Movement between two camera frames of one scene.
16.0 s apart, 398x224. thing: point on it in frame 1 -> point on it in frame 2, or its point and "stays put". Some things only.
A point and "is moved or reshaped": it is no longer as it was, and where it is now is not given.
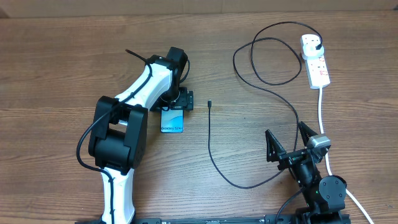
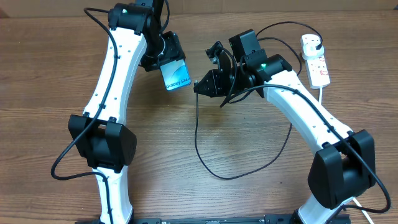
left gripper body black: [177, 98] -> [166, 50]
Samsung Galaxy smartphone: [172, 121] is moved or reshaped
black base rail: [268, 219] stays put
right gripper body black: [290, 158] -> [236, 83]
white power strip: [318, 72] stays put
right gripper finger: [273, 148] -> [213, 84]
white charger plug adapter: [310, 52] stays put
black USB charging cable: [209, 107] -> [196, 86]
